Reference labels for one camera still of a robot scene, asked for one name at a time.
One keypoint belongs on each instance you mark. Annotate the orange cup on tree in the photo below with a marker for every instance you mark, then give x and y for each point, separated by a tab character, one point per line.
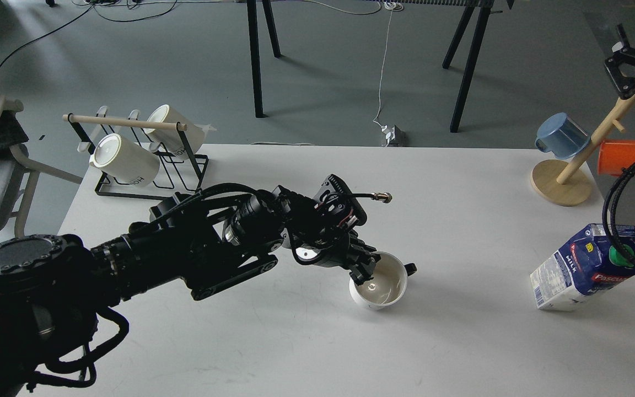
615	155

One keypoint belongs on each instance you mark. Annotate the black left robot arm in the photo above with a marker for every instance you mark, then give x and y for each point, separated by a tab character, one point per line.
57	297

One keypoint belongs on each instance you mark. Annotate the white mug front on rack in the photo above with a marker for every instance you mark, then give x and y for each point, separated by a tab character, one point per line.
125	161

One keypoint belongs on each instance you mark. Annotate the black table legs right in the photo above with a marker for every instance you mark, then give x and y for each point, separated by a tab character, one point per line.
485	9

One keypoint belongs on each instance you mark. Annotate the black table legs left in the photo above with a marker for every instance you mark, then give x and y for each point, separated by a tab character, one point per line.
255	65

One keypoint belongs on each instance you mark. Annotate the blue white milk carton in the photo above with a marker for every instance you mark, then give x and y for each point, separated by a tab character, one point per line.
585	265

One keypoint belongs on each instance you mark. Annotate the blue cup on tree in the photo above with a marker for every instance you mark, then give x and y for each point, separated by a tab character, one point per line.
561	136

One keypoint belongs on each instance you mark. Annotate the white mug rear on rack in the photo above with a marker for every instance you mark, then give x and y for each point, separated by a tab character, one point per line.
171	138

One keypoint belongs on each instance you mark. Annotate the white mug on rack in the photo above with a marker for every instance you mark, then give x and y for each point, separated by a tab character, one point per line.
171	138
125	161

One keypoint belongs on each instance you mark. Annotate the black table legs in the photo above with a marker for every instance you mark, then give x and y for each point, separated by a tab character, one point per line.
485	9
255	65

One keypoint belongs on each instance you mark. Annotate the wooden mug tree stand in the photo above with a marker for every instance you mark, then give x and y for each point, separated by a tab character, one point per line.
562	182

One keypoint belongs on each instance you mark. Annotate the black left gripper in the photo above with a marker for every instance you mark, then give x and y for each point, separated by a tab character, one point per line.
319	230

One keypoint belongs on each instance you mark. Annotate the black wire mug rack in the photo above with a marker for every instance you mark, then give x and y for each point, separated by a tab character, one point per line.
173	175

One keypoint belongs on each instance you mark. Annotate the grey power adapter on floor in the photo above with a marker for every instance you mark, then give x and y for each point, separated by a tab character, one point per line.
393	137

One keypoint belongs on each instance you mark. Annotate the white smiley mug black handle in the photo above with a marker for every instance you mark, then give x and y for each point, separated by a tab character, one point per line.
388	285

